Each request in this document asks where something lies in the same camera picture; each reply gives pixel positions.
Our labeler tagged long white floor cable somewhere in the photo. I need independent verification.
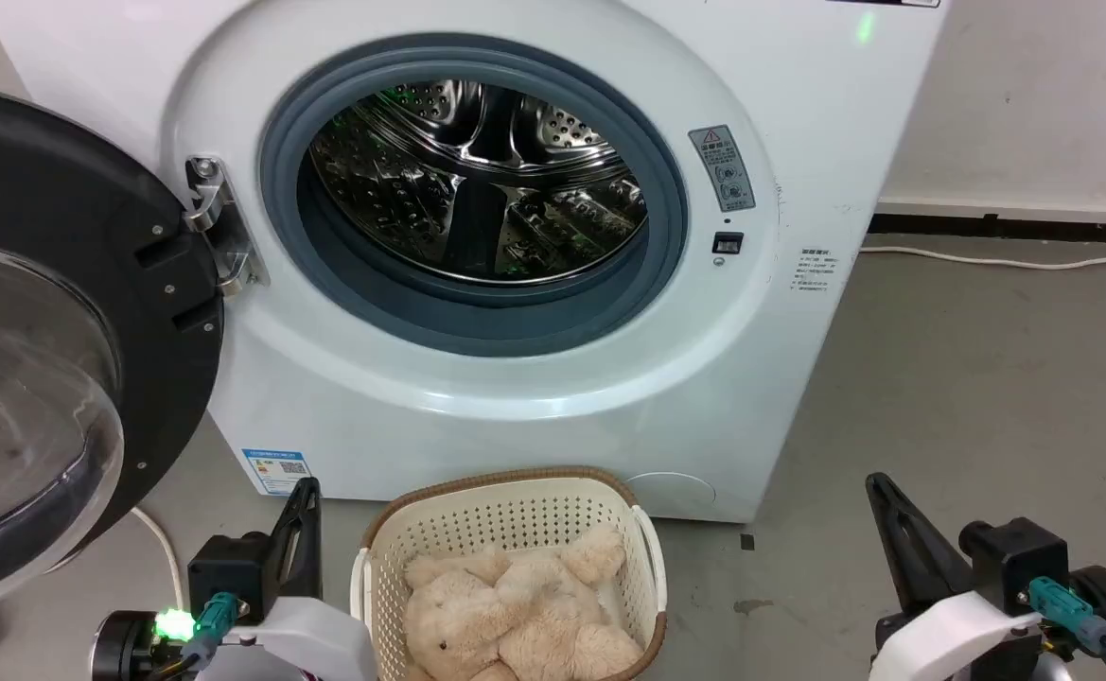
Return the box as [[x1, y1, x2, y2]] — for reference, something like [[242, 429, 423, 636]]
[[859, 244, 1106, 271]]

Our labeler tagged blue energy label sticker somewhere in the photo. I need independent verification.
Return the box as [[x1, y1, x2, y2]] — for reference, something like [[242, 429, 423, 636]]
[[241, 448, 311, 498]]

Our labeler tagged round white drain filter cover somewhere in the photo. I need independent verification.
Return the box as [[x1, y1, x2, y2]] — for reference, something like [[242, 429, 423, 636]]
[[623, 470, 717, 519]]

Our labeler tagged beige plush teddy bear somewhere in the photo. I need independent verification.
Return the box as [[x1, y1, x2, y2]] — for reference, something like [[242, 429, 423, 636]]
[[403, 525, 646, 681]]

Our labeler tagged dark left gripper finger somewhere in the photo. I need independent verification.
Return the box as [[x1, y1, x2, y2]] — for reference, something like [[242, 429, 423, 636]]
[[269, 492, 306, 606], [291, 477, 325, 606]]

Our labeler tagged teal plug left gripper cable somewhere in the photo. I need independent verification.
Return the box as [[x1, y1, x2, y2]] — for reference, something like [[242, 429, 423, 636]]
[[150, 592, 239, 681]]

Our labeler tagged cream perforated laundry basket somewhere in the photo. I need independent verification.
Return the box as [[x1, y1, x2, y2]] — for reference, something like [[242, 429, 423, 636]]
[[350, 465, 669, 681]]

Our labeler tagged steel washer drum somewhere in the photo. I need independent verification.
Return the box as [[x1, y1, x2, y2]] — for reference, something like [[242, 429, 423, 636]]
[[308, 79, 649, 284]]

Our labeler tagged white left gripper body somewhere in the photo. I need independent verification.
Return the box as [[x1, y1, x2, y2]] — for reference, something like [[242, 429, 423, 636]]
[[195, 594, 379, 681]]

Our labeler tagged black round washer door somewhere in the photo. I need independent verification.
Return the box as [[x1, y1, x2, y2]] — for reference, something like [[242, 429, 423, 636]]
[[0, 81, 225, 620]]

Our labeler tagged white front-load washing machine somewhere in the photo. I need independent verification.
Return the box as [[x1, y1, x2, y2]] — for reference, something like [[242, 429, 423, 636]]
[[0, 0, 951, 524]]

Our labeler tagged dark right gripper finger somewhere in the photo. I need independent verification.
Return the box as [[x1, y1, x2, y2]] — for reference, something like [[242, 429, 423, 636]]
[[865, 472, 977, 616]]

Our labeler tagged grey warning sticker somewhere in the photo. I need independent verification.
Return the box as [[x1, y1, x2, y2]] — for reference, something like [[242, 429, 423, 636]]
[[688, 124, 758, 215]]

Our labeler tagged white curved power cord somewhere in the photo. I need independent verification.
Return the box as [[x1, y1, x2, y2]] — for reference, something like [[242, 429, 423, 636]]
[[131, 505, 186, 614]]

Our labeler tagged black baseboard strip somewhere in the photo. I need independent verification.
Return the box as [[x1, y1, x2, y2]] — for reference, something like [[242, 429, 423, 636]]
[[869, 213, 1106, 250]]

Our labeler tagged metal washer door hinge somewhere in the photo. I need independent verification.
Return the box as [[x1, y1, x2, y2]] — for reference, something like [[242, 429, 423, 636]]
[[184, 156, 271, 298]]

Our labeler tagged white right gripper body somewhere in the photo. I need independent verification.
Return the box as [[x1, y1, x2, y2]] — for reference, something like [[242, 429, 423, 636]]
[[872, 586, 1050, 681]]

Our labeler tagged teal plug right gripper cable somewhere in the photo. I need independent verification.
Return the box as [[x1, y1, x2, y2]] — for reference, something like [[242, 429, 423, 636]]
[[1027, 575, 1106, 681]]

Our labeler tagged teal plug gripper cable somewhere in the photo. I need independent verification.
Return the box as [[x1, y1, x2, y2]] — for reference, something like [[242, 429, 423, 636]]
[[1027, 575, 1106, 681], [150, 592, 239, 681]]

